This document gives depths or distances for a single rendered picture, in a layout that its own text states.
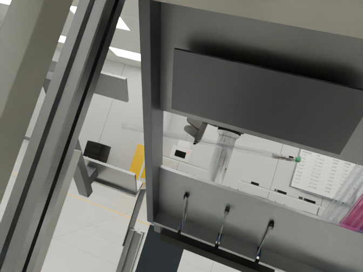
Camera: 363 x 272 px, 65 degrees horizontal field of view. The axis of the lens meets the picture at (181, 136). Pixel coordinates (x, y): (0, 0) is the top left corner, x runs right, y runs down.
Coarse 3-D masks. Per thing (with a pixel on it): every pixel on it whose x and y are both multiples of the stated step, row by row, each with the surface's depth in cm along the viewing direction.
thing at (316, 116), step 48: (192, 48) 49; (240, 48) 46; (288, 48) 43; (336, 48) 41; (192, 96) 50; (240, 96) 47; (288, 96) 44; (336, 96) 41; (288, 144) 54; (336, 144) 46
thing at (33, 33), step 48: (48, 0) 22; (192, 0) 22; (240, 0) 20; (288, 0) 19; (336, 0) 17; (0, 48) 22; (48, 48) 23; (0, 96) 21; (0, 144) 22; (0, 192) 23
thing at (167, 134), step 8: (128, 128) 77; (136, 128) 76; (168, 136) 77; (176, 136) 77; (184, 136) 78; (208, 144) 78; (216, 144) 78; (224, 144) 78; (232, 144) 79; (248, 152) 79; (256, 152) 79; (264, 152) 79; (272, 152) 80; (296, 160) 80
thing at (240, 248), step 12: (156, 216) 83; (168, 216) 83; (168, 228) 81; (192, 228) 81; (204, 228) 81; (204, 240) 78; (216, 240) 79; (228, 240) 79; (240, 240) 79; (240, 252) 76; (252, 252) 77; (264, 252) 77; (264, 264) 75; (276, 264) 74; (288, 264) 75; (300, 264) 75
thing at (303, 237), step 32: (160, 192) 79; (192, 192) 73; (224, 192) 69; (224, 224) 77; (256, 224) 72; (288, 224) 68; (320, 224) 64; (288, 256) 76; (320, 256) 71; (352, 256) 67
